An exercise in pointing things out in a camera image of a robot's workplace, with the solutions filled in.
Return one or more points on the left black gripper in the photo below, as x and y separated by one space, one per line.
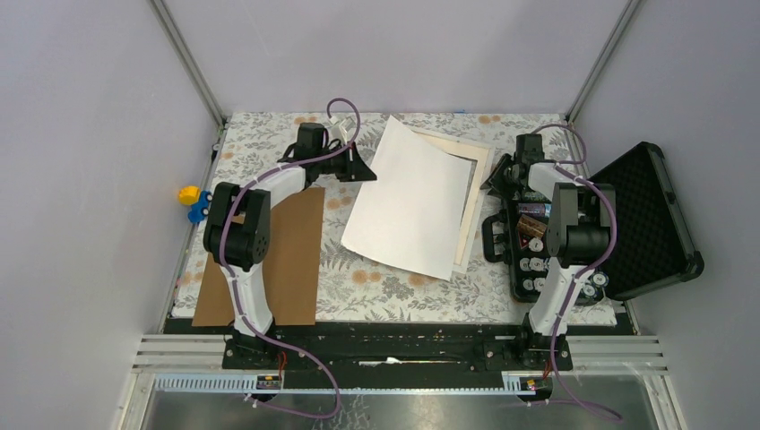
354 167

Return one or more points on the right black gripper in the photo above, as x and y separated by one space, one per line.
494 181

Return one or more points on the cream mat board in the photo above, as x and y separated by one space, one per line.
469 208

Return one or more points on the sunset photo with white mat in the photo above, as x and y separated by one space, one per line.
410 217

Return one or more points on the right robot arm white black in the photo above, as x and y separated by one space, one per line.
574 219

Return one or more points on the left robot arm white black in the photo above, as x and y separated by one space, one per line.
237 230

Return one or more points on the brown playing card box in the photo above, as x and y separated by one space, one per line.
531 227

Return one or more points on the brown backing board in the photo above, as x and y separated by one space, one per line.
290 268

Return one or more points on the black foam lined case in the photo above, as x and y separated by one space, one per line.
654 248

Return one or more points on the yellow blue toy car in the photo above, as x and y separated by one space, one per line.
198 202

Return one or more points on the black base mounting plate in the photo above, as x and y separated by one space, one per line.
407 355

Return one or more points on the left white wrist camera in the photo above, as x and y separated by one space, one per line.
343 128

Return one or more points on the aluminium rail frame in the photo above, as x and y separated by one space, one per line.
194 363

